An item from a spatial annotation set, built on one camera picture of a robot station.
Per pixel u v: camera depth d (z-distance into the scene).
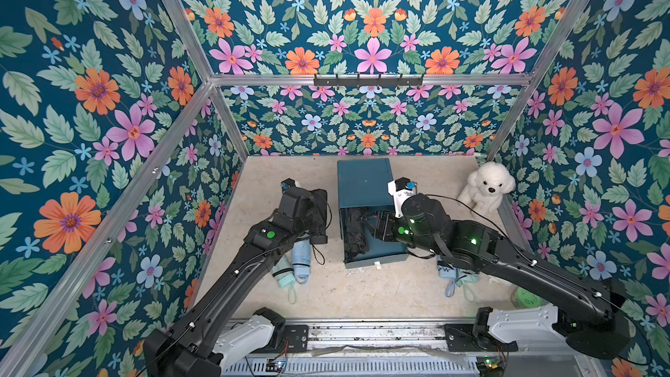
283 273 0.84
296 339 0.74
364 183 0.83
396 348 0.72
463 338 0.73
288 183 0.67
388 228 0.54
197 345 0.38
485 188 0.90
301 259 0.86
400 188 0.57
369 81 0.93
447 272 0.83
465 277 0.81
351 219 0.76
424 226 0.46
